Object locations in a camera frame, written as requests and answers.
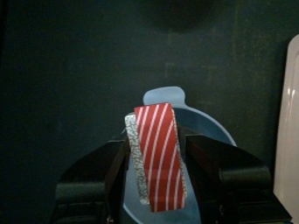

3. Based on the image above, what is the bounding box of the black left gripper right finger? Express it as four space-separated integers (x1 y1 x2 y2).
176 125 294 224

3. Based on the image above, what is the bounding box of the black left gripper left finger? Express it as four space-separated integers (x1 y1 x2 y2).
49 135 131 224

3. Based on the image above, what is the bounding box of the red striped salmon sushi toy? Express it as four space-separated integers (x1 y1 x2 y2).
124 101 188 214

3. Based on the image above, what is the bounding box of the white plastic tray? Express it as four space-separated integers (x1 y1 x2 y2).
272 33 299 224

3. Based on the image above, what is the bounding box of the blue plastic bowl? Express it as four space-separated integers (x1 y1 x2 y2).
120 86 239 224

